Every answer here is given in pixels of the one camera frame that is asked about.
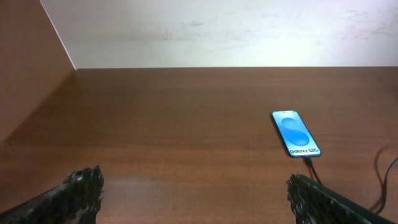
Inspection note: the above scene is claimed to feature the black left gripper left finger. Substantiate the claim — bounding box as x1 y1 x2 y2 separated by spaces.
1 166 104 224

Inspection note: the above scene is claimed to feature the blue Galaxy smartphone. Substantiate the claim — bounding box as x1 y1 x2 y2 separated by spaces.
271 110 322 157

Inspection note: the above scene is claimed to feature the black charger cable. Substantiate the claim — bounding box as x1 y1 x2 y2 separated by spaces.
303 148 398 215

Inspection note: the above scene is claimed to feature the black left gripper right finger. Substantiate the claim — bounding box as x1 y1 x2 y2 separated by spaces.
287 174 394 224

